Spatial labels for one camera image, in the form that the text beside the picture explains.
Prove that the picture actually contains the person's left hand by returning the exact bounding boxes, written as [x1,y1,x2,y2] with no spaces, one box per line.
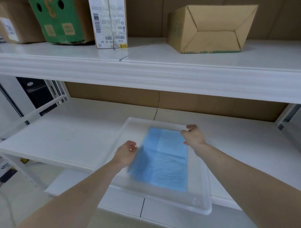
[112,140,139,173]

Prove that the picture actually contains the person's right hand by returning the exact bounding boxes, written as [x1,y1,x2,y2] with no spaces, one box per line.
[180,124,207,153]

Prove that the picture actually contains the blue white absorbent pad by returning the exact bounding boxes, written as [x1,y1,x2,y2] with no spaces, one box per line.
[128,127,188,193]

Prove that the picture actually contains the white plastic tray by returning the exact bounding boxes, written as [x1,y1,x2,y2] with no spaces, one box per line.
[103,117,213,216]

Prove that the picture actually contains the person's right forearm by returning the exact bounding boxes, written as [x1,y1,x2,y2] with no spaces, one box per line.
[194,142,301,228]

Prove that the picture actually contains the person's left forearm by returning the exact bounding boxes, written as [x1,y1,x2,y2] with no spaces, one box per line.
[18,161,123,228]

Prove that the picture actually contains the brown cardboard back panel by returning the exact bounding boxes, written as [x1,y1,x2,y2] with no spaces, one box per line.
[126,0,301,40]
[65,81,289,122]

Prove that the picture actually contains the white metal shelving rack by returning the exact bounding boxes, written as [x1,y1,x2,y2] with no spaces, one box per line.
[0,35,301,228]

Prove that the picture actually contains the small brown cardboard box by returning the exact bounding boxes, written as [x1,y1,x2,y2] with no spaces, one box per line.
[167,4,259,54]

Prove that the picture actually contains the black drawer cabinet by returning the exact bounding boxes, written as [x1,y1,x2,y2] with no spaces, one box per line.
[16,77,58,117]

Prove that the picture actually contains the tall box with white labels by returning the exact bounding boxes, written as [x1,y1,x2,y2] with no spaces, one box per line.
[88,0,128,49]

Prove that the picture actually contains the green cardboard box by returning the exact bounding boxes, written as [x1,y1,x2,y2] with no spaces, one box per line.
[28,0,94,45]

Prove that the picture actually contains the brown box with white label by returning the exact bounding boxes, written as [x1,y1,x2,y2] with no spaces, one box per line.
[0,0,46,44]

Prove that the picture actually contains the white window frame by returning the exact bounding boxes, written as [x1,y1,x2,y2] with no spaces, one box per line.
[45,80,69,105]

